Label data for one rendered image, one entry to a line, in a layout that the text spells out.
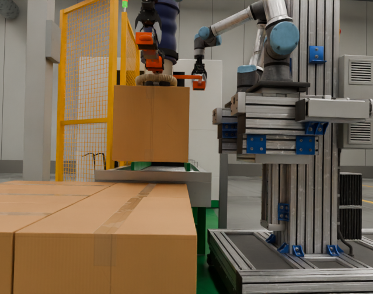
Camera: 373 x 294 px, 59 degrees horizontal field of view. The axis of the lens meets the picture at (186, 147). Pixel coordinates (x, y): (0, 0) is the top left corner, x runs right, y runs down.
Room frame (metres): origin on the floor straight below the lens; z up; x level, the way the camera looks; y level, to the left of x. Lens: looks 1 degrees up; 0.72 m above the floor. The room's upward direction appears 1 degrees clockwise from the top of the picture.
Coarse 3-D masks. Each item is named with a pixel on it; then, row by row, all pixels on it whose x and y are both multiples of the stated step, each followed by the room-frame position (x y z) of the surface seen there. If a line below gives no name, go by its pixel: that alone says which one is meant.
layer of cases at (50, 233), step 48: (0, 192) 1.35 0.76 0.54; (48, 192) 1.38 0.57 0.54; (96, 192) 1.43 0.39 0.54; (144, 192) 1.44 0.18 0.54; (0, 240) 0.71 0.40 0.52; (48, 240) 0.71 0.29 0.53; (96, 240) 0.71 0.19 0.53; (144, 240) 0.72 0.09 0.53; (192, 240) 0.72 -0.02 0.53; (0, 288) 0.71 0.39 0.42; (48, 288) 0.71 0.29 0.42; (96, 288) 0.71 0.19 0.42; (144, 288) 0.72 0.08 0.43; (192, 288) 0.72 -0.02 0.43
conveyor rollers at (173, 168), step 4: (144, 168) 3.54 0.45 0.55; (148, 168) 3.55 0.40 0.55; (152, 168) 3.63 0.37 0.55; (156, 168) 3.63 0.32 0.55; (160, 168) 3.63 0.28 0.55; (164, 168) 3.64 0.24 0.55; (168, 168) 3.64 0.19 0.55; (172, 168) 3.72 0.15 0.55; (176, 168) 3.72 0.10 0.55; (180, 168) 3.73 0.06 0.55; (184, 168) 3.73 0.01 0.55
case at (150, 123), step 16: (128, 96) 1.71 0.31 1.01; (144, 96) 1.72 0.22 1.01; (160, 96) 1.72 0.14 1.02; (176, 96) 1.72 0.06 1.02; (128, 112) 1.71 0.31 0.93; (144, 112) 1.72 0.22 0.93; (160, 112) 1.72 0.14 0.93; (176, 112) 1.72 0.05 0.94; (128, 128) 1.71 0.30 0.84; (144, 128) 1.72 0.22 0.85; (160, 128) 1.72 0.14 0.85; (176, 128) 1.72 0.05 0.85; (112, 144) 1.71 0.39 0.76; (128, 144) 1.71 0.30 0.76; (144, 144) 1.72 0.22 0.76; (160, 144) 1.72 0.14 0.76; (176, 144) 1.72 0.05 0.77; (112, 160) 1.71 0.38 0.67; (128, 160) 1.71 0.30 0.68; (144, 160) 1.71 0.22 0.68; (160, 160) 1.72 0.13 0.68; (176, 160) 1.72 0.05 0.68
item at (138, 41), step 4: (136, 32) 1.37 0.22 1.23; (140, 32) 1.37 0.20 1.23; (144, 32) 1.37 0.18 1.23; (136, 36) 1.37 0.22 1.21; (136, 40) 1.37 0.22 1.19; (140, 40) 1.37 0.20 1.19; (144, 40) 1.37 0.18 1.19; (140, 44) 1.38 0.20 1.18; (144, 44) 1.38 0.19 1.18; (148, 44) 1.38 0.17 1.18; (152, 44) 1.38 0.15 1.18; (140, 48) 1.43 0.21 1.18; (144, 48) 1.43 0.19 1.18; (148, 48) 1.43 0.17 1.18; (152, 48) 1.43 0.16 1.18
